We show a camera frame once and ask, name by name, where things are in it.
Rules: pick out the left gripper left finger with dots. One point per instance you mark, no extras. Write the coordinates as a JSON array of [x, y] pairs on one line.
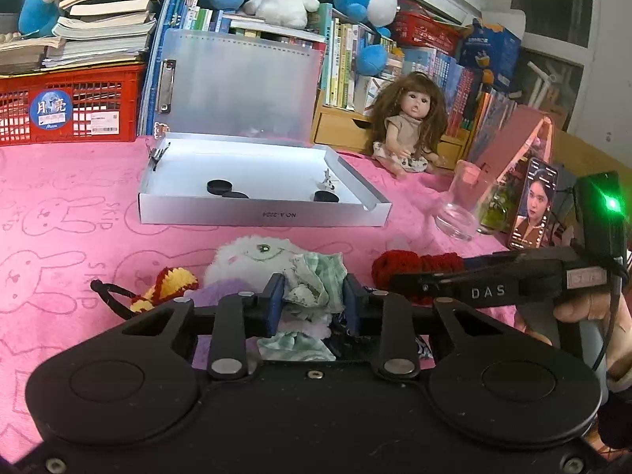
[[238, 317]]

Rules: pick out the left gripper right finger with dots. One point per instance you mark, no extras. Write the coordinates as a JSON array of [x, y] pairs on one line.
[[384, 318]]

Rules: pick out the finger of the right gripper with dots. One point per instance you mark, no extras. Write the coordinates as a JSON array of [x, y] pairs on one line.
[[419, 281]]

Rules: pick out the purple fluffy plush pouch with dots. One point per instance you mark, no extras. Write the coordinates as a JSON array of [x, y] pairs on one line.
[[232, 291]]

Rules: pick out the red knitted scrunchie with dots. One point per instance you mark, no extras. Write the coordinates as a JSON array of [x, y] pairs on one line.
[[399, 261]]

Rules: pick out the white fluffy plush pouch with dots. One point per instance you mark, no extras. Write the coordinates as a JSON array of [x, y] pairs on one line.
[[252, 259]]

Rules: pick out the green checked scrunchie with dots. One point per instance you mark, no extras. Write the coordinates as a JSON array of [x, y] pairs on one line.
[[313, 295]]

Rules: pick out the yellow red knitted charm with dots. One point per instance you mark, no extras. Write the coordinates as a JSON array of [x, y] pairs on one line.
[[170, 283]]

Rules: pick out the black round puck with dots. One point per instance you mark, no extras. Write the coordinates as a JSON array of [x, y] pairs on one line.
[[234, 195], [219, 187], [325, 196]]

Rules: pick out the navy floral fabric pouch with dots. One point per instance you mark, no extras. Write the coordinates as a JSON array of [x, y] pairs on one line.
[[346, 346]]

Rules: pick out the person's right hand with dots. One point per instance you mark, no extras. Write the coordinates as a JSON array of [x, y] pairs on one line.
[[594, 306]]

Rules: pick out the smartphone showing video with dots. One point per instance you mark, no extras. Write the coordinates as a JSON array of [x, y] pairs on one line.
[[537, 198]]

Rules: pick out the clear drinking glass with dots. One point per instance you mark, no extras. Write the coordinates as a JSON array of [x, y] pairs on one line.
[[457, 216]]

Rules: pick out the white shallow cardboard box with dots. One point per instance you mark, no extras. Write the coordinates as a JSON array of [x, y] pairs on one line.
[[279, 178]]

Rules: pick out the black binder clip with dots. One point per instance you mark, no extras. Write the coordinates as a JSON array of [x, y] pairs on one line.
[[156, 153]]

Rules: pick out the brown haired baby doll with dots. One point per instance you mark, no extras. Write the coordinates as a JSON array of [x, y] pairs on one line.
[[409, 117]]

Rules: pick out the pink bunny blanket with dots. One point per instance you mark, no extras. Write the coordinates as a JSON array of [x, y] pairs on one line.
[[69, 215]]

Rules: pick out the translucent plastic clipboard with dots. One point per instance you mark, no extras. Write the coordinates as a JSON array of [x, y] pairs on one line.
[[220, 84]]

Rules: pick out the blue cardboard box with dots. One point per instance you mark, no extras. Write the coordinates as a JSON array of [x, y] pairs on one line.
[[493, 49]]

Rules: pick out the red plastic crate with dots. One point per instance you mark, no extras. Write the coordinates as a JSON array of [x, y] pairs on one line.
[[78, 105]]

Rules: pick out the row of upright books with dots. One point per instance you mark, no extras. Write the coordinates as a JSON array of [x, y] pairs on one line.
[[354, 58]]

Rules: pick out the stack of books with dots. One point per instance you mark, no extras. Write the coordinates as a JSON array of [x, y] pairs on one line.
[[87, 33]]

